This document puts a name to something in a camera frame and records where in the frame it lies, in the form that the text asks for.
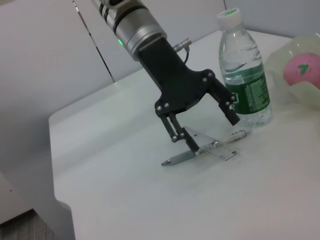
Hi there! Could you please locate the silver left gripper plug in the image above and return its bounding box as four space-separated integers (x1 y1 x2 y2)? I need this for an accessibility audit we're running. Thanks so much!
173 37 192 51

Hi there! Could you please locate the silver ballpoint pen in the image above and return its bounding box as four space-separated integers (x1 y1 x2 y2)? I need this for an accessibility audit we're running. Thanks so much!
161 129 248 167

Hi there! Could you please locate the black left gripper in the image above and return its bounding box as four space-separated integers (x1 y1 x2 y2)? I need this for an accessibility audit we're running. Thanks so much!
138 37 241 156

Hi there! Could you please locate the translucent green plastic bowl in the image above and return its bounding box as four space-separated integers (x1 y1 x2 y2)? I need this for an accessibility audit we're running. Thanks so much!
264 32 320 111

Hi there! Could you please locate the clear plastic ruler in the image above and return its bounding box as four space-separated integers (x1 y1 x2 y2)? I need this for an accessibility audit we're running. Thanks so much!
183 126 241 162

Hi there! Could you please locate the clear green-label water bottle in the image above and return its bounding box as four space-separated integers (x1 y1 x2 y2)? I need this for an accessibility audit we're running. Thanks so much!
216 7 273 128

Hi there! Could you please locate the pink toy peach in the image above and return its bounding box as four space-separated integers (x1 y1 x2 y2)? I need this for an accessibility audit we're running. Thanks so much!
283 52 320 90

